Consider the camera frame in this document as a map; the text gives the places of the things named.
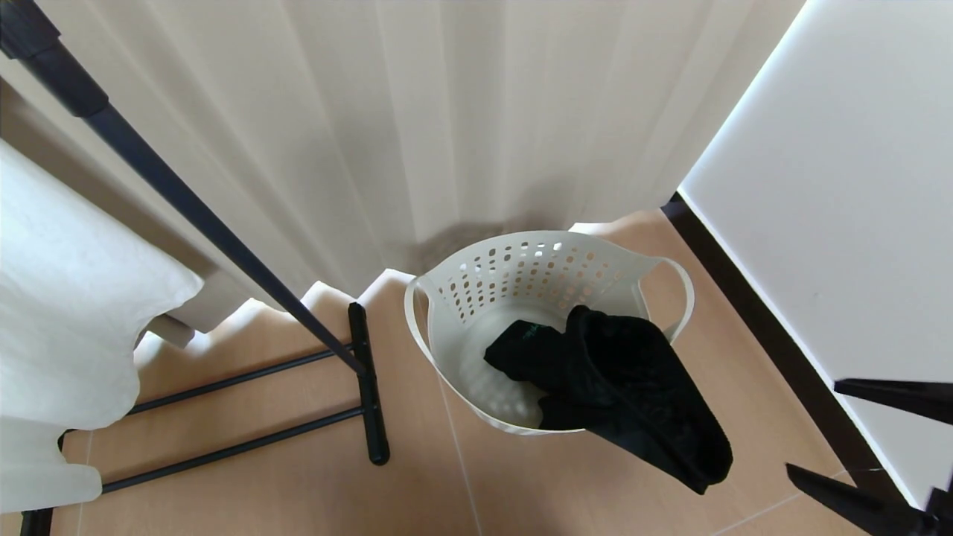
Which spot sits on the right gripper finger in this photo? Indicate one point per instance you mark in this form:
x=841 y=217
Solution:
x=908 y=398
x=864 y=506

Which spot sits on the black garment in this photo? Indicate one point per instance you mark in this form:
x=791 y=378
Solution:
x=633 y=394

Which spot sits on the white printed t-shirt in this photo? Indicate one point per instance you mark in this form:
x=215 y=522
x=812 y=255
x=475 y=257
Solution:
x=67 y=313

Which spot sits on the white laundry basket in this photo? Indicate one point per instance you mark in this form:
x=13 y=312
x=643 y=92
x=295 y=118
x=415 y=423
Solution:
x=476 y=387

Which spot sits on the black clothes rack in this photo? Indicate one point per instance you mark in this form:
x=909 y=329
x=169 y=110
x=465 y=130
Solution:
x=186 y=201

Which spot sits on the beige curtain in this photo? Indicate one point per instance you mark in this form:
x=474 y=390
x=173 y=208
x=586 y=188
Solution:
x=447 y=112

